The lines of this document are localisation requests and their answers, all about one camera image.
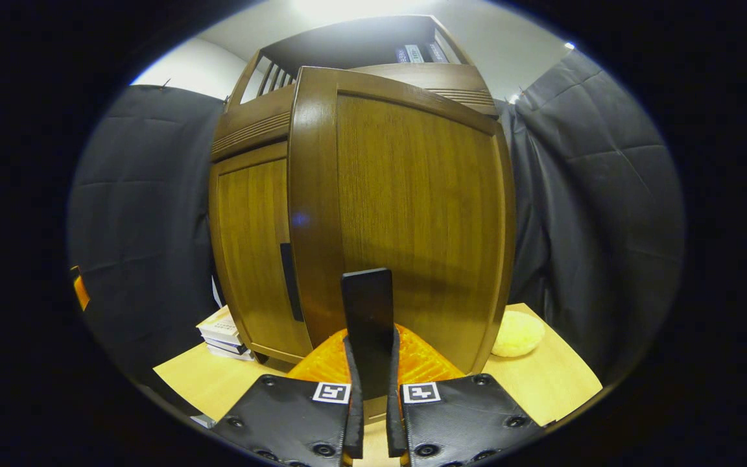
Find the white and orange book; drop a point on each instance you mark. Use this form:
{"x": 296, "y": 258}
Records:
{"x": 218, "y": 322}

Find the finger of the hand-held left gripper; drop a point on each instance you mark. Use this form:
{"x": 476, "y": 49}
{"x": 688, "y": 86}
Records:
{"x": 80, "y": 290}

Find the dark upright book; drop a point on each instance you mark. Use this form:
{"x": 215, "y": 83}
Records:
{"x": 437, "y": 52}

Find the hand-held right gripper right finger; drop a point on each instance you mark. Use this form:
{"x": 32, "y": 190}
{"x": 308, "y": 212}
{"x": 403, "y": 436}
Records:
{"x": 394, "y": 421}

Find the wooden shoe cabinet door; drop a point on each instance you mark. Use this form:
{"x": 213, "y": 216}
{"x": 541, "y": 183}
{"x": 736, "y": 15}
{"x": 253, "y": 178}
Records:
{"x": 412, "y": 194}
{"x": 250, "y": 246}

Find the pale yellow round plush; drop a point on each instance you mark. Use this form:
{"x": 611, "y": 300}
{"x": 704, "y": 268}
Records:
{"x": 517, "y": 333}

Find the wooden double-door shoe cabinet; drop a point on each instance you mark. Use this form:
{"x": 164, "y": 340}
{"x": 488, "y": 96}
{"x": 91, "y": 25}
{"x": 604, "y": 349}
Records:
{"x": 347, "y": 45}

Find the pale grey upright book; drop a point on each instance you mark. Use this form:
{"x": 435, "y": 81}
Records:
{"x": 414, "y": 53}

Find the white flat book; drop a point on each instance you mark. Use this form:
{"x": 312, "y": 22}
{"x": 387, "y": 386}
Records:
{"x": 231, "y": 352}

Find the black backdrop cloth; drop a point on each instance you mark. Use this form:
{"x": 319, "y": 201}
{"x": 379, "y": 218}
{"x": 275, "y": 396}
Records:
{"x": 140, "y": 227}

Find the dark flat book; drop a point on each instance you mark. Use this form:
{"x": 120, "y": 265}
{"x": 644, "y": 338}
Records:
{"x": 225, "y": 340}

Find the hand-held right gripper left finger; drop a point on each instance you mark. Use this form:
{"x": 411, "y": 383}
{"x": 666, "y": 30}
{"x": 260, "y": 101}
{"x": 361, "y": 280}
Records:
{"x": 353, "y": 421}

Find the large ceiling lamp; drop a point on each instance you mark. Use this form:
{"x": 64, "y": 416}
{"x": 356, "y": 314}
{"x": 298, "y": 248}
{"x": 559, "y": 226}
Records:
{"x": 360, "y": 8}

